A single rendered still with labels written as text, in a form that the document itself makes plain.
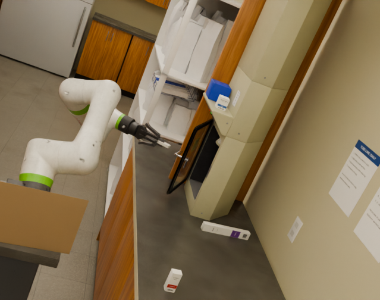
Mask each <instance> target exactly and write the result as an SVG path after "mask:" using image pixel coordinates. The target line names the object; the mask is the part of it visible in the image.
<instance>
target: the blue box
mask: <svg viewBox="0 0 380 300"><path fill-rule="evenodd" d="M231 91H232V89H231V88H230V86H229V85H228V84H226V83H223V82H220V81H218V80H215V79H211V82H210V83H209V86H208V88H207V91H206V96H207V97H208V99H210V100H213V101H217V100H218V97H219V95H223V96H226V97H229V95H230V93H231Z"/></svg>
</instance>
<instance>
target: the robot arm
mask: <svg viewBox="0 0 380 300"><path fill-rule="evenodd" d="M59 96H60V98H61V99H62V101H63V103H64V104H65V106H66V107H67V108H68V109H69V111H70V113H71V114H72V115H73V116H74V117H75V118H76V119H77V121H78V122H79V123H80V125H81V128H80V130H79V132H78V134H77V136H76V138H75V139H74V140H73V141H72V142H66V141H60V140H50V139H42V138H36V139H32V140H30V141H29V142H28V144H27V147H26V151H25V154H24V158H23V163H22V166H21V170H20V175H19V180H14V179H9V178H7V181H3V180H1V182H6V183H11V184H15V185H20V186H25V187H28V188H33V189H39V190H44V191H47V192H50V191H51V186H52V184H53V182H54V178H55V175H56V174H70V175H79V176H84V175H87V174H90V173H91V172H93V171H94V170H95V169H96V167H97V166H98V162H99V156H100V151H101V146H102V143H103V142H104V141H105V139H106V137H107V136H108V134H109V132H110V131H111V130H112V129H113V128H115V129H117V130H119V131H121V132H123V133H125V134H130V135H132V136H134V137H136V138H137V139H138V141H139V142H138V144H144V145H149V146H153V147H154V146H156V145H159V146H160V147H163V146H164V147H166V148H170V147H171V145H170V144H168V143H166V142H165V140H163V139H161V138H160V135H161V134H160V133H158V132H157V131H156V130H155V129H154V128H153V127H151V126H150V124H149V123H146V124H145V125H141V124H139V123H137V122H136V121H135V119H133V118H131V117H129V116H127V115H125V114H123V113H121V112H120V111H118V110H117V109H116V108H115V107H116V106H117V104H118V103H119V101H120V99H121V89H120V87H119V86H118V84H116V83H115V82H114V81H112V80H83V79H75V78H69V79H65V80H64V81H63V82H62V83H61V84H60V86H59ZM146 127H147V128H148V129H149V130H150V131H151V132H153V133H154V134H153V133H151V132H149V131H148V130H147V129H146ZM147 135H148V136H147ZM149 136H150V137H149ZM151 137H152V138H154V139H156V140H157V141H156V140H154V139H152V138H151ZM141 139H146V140H148V141H150V142H152V143H150V142H146V141H142V140H141Z"/></svg>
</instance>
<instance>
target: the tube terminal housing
mask: <svg viewBox="0 0 380 300"><path fill-rule="evenodd" d="M229 86H230V88H231V89H232V91H231V93H230V95H229V99H230V101H229V103H228V106H227V108H228V110H229V111H230V113H231V115H232V116H233V118H234V119H233V122H232V124H231V126H230V128H229V131H228V133H227V135H226V136H224V135H222V134H221V133H220V131H219V129H218V126H217V125H216V123H215V121H214V123H213V125H214V126H215V128H216V130H217V132H218V134H219V137H220V138H221V144H220V146H219V148H218V151H217V153H216V155H215V158H214V159H213V161H212V164H211V166H212V168H211V170H210V172H209V174H208V176H207V178H206V177H205V179H204V181H203V184H202V186H201V188H200V190H199V193H198V194H197V196H196V199H195V200H194V197H193V192H192V189H191V186H190V181H189V179H190V178H189V179H188V181H186V184H185V185H184V190H185V194H186V199H187V204H188V207H189V212H190V215H192V216H195V217H199V218H202V219H205V220H213V219H215V218H218V217H222V216H224V215H227V214H228V213H229V211H230V209H231V207H232V205H233V203H234V201H235V199H236V197H237V195H238V193H239V191H240V188H241V186H242V184H243V182H244V180H245V178H246V176H247V174H248V172H249V170H250V168H251V166H252V164H253V162H254V160H255V158H256V156H257V153H258V152H259V150H260V147H261V146H262V144H263V141H264V139H265V137H266V135H267V133H268V131H269V129H270V127H271V125H272V123H273V121H274V119H275V116H276V114H277V112H278V110H279V108H280V106H281V104H282V102H283V100H284V98H285V96H286V94H287V92H288V90H284V89H273V88H270V87H267V86H265V85H262V84H260V83H257V82H254V81H252V80H251V79H250V78H249V77H248V76H247V74H246V73H245V72H244V71H243V70H242V69H241V68H240V67H239V66H237V68H236V70H235V72H234V75H233V77H232V79H231V81H230V84H229ZM238 90H239V91H240V92H241V94H240V96H239V98H238V100H237V103H236V105H235V107H234V106H233V105H232V103H233V100H234V98H235V95H236V93H237V91H238ZM213 125H212V126H213Z"/></svg>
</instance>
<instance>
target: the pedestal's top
mask: <svg viewBox="0 0 380 300"><path fill-rule="evenodd" d="M0 255H1V256H4V257H9V258H14V259H17V260H22V261H27V262H30V263H35V264H40V265H45V266H48V267H53V268H57V266H58V263H59V259H60V255H61V253H60V252H54V251H47V250H43V249H37V248H30V247H26V246H20V245H13V244H9V243H2V242H0Z"/></svg>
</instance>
